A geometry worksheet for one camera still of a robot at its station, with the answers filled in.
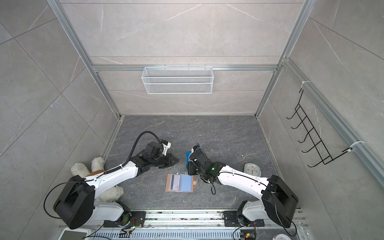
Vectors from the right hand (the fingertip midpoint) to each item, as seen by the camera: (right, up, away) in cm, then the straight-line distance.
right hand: (189, 166), depth 82 cm
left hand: (-5, +4, 0) cm, 7 cm away
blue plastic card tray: (-2, +2, +11) cm, 11 cm away
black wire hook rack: (+58, +13, -17) cm, 62 cm away
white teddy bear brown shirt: (-40, -13, -7) cm, 42 cm away
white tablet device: (-49, -26, -16) cm, 57 cm away
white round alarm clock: (+38, -3, +6) cm, 38 cm away
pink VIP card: (-9, -10, +3) cm, 14 cm away
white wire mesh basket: (-9, +54, +18) cm, 58 cm away
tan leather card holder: (-5, -10, +2) cm, 12 cm away
